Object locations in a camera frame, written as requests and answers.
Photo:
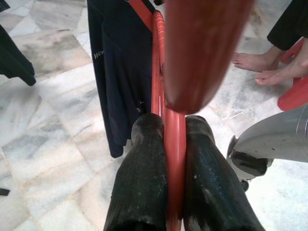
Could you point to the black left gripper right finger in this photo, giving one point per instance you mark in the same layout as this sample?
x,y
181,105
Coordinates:
x,y
211,187

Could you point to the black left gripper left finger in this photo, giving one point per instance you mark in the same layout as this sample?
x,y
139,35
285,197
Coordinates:
x,y
139,183

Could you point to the red plastic clothes hanger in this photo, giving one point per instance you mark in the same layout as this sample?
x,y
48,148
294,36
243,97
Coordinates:
x,y
175,156

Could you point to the navy jacket red collar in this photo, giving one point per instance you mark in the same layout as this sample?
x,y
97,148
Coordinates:
x,y
120,72

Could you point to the grey robot left leg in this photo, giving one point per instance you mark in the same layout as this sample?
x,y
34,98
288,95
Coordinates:
x,y
276,139

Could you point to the red plastic stool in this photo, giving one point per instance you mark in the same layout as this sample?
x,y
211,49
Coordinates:
x,y
293,96

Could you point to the silver metal clothes rack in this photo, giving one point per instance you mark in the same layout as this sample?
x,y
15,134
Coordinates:
x,y
4,191

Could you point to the black printed t-shirt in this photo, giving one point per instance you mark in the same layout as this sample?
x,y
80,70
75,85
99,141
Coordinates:
x,y
14,60

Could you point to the person black trouser leg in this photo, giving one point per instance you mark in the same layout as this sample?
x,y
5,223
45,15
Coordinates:
x,y
291,24

